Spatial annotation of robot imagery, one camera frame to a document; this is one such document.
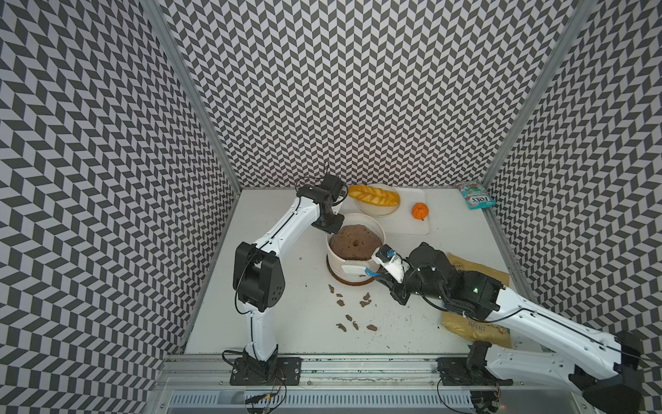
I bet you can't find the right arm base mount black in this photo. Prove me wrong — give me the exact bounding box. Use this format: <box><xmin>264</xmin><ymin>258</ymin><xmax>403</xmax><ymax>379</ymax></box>
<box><xmin>436</xmin><ymin>342</ymin><xmax>514</xmax><ymax>386</ymax></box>

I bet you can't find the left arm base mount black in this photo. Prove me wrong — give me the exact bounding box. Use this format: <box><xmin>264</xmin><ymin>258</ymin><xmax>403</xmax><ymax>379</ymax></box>
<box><xmin>229</xmin><ymin>350</ymin><xmax>303</xmax><ymax>386</ymax></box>

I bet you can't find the white blue scrub brush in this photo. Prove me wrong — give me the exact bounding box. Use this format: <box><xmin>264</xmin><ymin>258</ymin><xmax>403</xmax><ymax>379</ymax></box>
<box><xmin>341</xmin><ymin>264</ymin><xmax>375</xmax><ymax>278</ymax></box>

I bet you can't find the metal base rail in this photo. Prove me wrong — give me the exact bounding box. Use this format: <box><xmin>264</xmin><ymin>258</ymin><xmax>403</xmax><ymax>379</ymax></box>
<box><xmin>154</xmin><ymin>353</ymin><xmax>591</xmax><ymax>414</ymax></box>

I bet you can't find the white round plate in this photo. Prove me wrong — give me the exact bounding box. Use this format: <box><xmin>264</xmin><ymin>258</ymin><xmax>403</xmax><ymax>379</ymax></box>
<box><xmin>354</xmin><ymin>183</ymin><xmax>400</xmax><ymax>216</ymax></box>

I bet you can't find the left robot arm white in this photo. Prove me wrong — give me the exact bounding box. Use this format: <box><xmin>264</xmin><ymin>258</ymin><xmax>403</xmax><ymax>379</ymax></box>
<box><xmin>233</xmin><ymin>174</ymin><xmax>348</xmax><ymax>364</ymax></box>

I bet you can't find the yellow chips bag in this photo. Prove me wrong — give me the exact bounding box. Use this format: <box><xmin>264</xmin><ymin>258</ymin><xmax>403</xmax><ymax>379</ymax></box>
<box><xmin>441</xmin><ymin>253</ymin><xmax>512</xmax><ymax>348</ymax></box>

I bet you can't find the teal snack packet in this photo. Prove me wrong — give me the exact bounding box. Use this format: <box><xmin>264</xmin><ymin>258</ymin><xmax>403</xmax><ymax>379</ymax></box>
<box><xmin>458</xmin><ymin>181</ymin><xmax>496</xmax><ymax>210</ymax></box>

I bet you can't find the aluminium corner post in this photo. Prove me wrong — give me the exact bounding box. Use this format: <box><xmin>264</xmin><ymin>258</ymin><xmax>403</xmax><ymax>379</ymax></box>
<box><xmin>482</xmin><ymin>0</ymin><xmax>598</xmax><ymax>187</ymax></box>
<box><xmin>140</xmin><ymin>0</ymin><xmax>241</xmax><ymax>193</ymax></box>

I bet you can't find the aluminium corner post right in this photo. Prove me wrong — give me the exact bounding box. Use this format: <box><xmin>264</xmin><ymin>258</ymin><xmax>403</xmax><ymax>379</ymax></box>
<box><xmin>482</xmin><ymin>0</ymin><xmax>598</xmax><ymax>187</ymax></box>

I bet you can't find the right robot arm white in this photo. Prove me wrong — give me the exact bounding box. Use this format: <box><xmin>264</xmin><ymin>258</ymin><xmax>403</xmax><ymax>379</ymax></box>
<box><xmin>372</xmin><ymin>243</ymin><xmax>643</xmax><ymax>413</ymax></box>

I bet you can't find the small orange pumpkin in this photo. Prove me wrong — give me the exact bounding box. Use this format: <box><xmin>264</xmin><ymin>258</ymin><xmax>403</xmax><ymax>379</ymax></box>
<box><xmin>411</xmin><ymin>203</ymin><xmax>429</xmax><ymax>221</ymax></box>

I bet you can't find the golden bread loaf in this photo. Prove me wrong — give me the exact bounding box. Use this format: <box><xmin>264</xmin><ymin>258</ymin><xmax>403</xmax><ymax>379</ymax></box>
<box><xmin>348</xmin><ymin>185</ymin><xmax>400</xmax><ymax>207</ymax></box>

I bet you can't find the white ceramic pot with mud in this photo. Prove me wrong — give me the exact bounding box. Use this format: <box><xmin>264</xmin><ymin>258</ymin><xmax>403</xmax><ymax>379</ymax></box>
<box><xmin>326</xmin><ymin>213</ymin><xmax>386</xmax><ymax>273</ymax></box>

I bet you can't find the aluminium corner post left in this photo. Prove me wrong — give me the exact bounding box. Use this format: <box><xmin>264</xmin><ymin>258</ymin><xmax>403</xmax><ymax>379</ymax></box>
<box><xmin>140</xmin><ymin>0</ymin><xmax>241</xmax><ymax>193</ymax></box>

